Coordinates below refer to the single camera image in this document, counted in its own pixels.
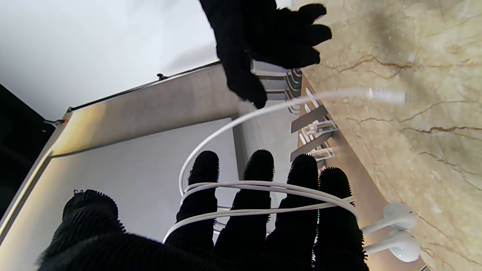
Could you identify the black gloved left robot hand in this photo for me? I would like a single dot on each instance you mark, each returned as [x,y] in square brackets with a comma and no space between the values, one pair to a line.
[244,241]

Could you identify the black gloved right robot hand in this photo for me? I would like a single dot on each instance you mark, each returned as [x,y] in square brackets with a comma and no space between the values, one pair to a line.
[260,34]

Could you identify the brown upright desk screen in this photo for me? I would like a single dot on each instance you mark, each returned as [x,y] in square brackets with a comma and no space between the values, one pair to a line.
[310,148]
[308,118]

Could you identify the clear acrylic name holder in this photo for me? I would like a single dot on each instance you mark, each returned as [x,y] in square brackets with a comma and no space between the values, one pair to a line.
[320,128]
[324,153]

